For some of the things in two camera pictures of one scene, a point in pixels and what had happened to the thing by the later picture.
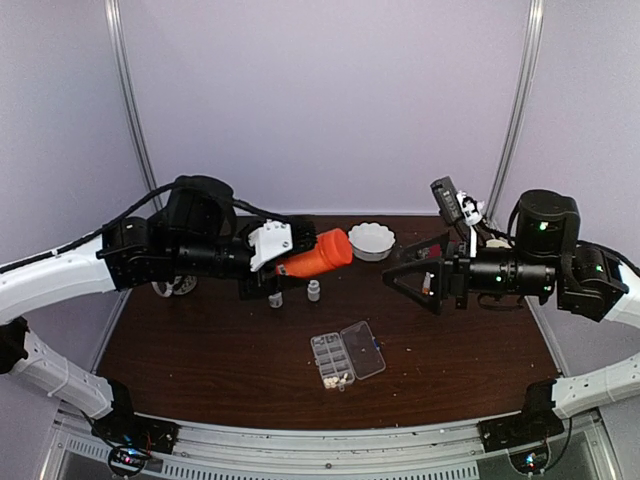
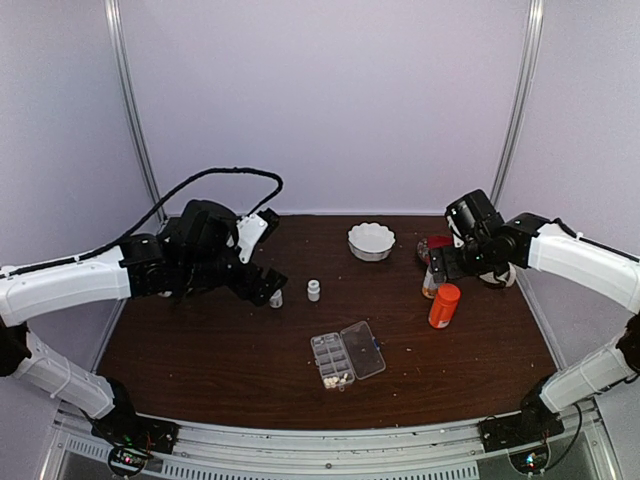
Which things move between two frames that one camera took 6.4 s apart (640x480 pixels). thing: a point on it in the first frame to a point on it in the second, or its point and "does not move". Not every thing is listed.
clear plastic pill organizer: x=340 y=357 does not move
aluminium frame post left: x=115 y=26 does not move
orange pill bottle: x=333 y=248 to x=444 y=305
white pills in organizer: x=331 y=382 does not move
